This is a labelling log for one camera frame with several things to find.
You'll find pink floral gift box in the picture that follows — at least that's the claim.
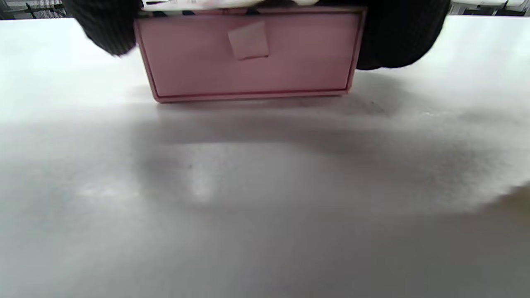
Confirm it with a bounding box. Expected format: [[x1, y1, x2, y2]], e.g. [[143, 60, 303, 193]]
[[133, 0, 367, 104]]

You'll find person's right hand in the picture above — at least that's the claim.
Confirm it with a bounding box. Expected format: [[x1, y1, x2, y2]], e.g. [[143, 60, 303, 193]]
[[62, 0, 452, 71]]

